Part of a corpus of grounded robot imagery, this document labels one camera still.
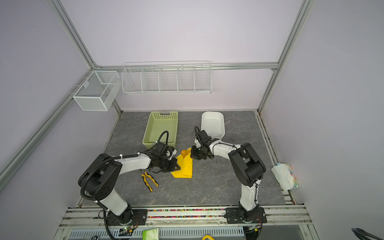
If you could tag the long white wire shelf basket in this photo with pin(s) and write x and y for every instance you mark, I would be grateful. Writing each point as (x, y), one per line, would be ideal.
(167, 77)

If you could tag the yellow black pliers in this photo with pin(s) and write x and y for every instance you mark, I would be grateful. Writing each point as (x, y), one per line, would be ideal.
(147, 178)

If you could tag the aluminium frame rail base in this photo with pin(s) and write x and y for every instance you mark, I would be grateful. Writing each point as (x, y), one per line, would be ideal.
(180, 223)

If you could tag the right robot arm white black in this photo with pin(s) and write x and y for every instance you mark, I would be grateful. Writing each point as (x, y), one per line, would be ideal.
(249, 170)

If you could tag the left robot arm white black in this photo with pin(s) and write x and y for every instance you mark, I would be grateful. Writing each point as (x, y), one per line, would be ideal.
(97, 183)

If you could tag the yellow paper napkin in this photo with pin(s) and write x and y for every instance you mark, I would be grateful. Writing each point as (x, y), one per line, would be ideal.
(186, 165)

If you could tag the green white small box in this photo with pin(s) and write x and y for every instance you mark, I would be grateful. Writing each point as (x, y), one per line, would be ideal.
(152, 234)

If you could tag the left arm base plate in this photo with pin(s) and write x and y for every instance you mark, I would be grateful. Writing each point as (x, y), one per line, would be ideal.
(138, 216)

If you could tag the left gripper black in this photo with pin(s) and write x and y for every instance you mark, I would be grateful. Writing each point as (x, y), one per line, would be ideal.
(172, 168)

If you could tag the orange wooden spoon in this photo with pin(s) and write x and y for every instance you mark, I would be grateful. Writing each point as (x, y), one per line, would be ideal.
(184, 153)

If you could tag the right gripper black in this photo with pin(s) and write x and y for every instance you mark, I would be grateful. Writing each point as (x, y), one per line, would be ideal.
(193, 154)

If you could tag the green perforated plastic basket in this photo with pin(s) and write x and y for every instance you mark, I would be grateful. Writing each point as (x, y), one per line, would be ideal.
(157, 124)

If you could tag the small white mesh basket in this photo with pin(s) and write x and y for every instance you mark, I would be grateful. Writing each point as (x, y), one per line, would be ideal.
(98, 91)

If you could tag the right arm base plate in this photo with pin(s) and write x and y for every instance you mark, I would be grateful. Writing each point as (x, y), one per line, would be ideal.
(239, 215)

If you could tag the white oval plastic tub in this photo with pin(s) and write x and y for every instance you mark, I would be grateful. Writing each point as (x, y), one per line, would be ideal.
(214, 125)

